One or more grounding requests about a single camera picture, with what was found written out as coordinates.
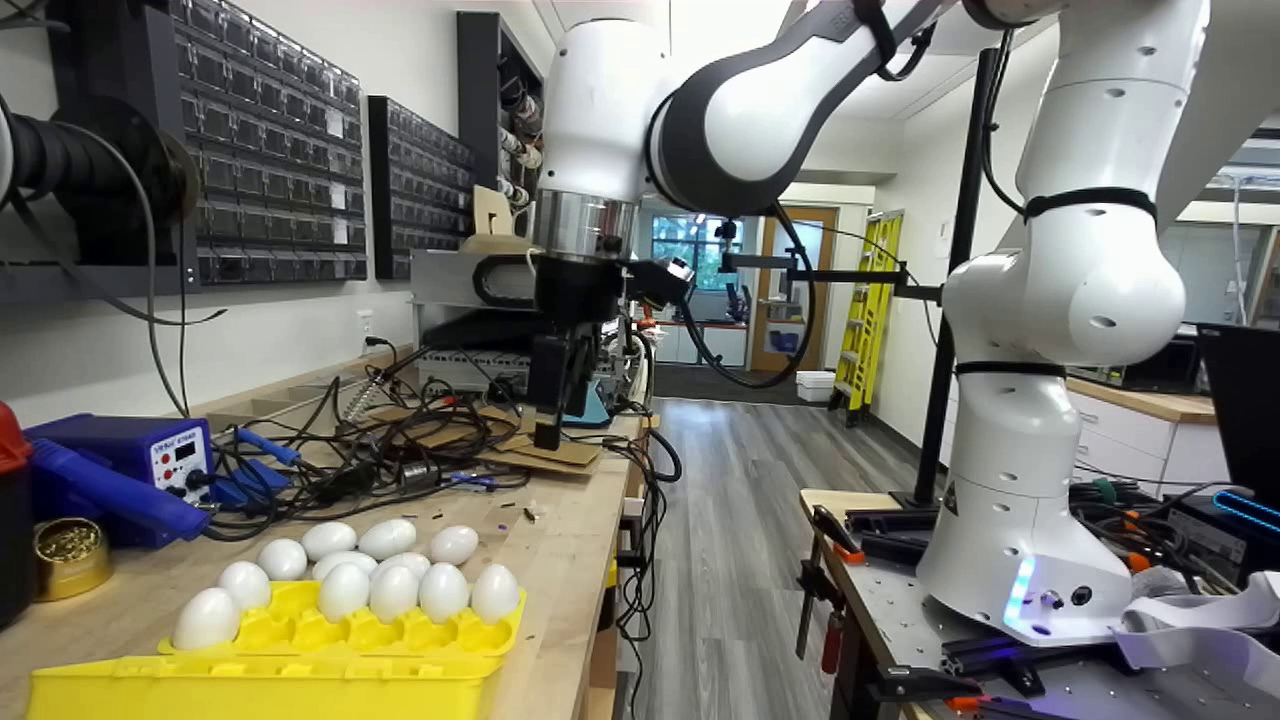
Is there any black camera stand pole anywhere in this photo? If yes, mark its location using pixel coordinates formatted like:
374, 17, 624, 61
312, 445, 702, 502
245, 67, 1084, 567
722, 35, 1008, 523

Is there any white crumpled plastic sheet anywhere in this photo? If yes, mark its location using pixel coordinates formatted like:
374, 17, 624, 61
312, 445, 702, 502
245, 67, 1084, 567
1109, 567, 1280, 707

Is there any black tool shelf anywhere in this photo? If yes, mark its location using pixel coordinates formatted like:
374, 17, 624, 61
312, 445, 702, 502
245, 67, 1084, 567
450, 7, 551, 240

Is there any yellow folding ladder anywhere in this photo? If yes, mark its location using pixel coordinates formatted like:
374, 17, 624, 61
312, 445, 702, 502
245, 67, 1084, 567
831, 209, 907, 415

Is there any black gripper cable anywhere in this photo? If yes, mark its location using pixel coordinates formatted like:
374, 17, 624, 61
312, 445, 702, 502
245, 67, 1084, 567
667, 197, 818, 394

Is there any grey bench machine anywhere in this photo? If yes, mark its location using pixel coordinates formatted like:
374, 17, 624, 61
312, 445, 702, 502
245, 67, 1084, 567
409, 240, 630, 399

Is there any red black toolbox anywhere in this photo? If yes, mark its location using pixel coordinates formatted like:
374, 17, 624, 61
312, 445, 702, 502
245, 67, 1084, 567
0, 399, 40, 633

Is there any tangle of black cables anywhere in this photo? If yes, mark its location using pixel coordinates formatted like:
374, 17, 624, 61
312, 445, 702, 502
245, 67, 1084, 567
202, 337, 542, 538

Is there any white floor bin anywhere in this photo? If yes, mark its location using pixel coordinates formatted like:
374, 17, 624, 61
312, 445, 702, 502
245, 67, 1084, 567
790, 369, 841, 408

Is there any brown cardboard piece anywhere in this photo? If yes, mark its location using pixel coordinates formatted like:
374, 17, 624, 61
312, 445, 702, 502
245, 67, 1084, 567
475, 429, 602, 483

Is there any blue soldering station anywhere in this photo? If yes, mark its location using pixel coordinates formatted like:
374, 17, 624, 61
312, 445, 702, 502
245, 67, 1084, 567
23, 410, 217, 512

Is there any large parts drawer rack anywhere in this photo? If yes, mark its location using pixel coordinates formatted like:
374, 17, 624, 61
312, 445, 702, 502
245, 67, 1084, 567
139, 0, 370, 290

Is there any small parts drawer rack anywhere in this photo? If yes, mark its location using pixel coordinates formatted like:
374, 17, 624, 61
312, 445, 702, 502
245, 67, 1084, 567
366, 92, 480, 283

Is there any yellow egg tray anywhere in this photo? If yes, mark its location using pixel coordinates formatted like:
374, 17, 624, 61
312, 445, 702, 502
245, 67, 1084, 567
23, 570, 533, 720

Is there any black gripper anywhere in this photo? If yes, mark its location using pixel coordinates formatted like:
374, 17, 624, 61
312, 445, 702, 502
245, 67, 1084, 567
526, 250, 630, 451

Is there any metal robot base table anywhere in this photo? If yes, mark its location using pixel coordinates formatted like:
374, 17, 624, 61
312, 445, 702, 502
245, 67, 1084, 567
797, 488, 1280, 720

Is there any black flexible hose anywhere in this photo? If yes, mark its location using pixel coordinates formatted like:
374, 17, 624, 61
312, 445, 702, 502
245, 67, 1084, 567
0, 99, 143, 210

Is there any blue hot air handle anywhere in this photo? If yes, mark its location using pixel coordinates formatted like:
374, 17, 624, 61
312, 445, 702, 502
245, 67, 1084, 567
23, 437, 178, 551

